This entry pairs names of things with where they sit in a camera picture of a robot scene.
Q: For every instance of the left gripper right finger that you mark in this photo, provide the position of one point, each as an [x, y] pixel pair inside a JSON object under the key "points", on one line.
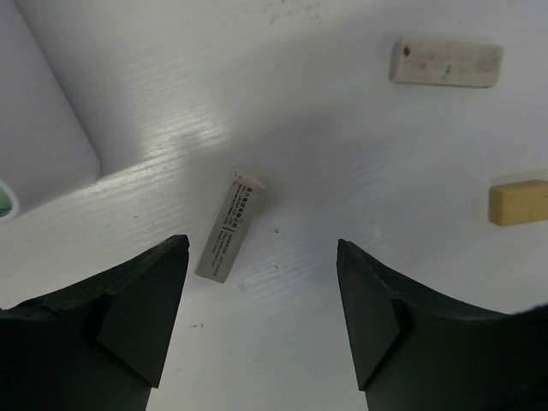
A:
{"points": [[414, 348]]}

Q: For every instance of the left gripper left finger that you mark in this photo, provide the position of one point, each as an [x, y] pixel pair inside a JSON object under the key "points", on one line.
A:
{"points": [[99, 344]]}

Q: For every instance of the small yellow eraser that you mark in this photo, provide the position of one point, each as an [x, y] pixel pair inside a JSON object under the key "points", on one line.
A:
{"points": [[518, 203]]}

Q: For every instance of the beige eraser block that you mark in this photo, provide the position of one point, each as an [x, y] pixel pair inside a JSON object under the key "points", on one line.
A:
{"points": [[445, 62]]}

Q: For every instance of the right white compartment container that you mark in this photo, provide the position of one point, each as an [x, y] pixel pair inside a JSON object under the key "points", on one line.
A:
{"points": [[45, 153]]}

